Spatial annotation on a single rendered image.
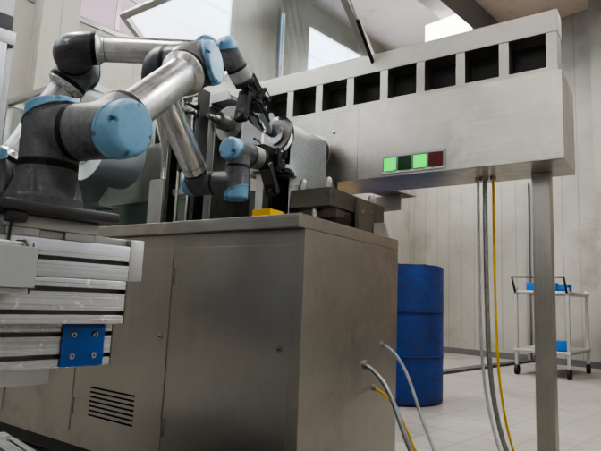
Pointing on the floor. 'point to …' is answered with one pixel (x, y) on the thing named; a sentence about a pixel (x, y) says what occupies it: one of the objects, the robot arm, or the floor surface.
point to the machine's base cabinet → (233, 353)
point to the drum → (419, 334)
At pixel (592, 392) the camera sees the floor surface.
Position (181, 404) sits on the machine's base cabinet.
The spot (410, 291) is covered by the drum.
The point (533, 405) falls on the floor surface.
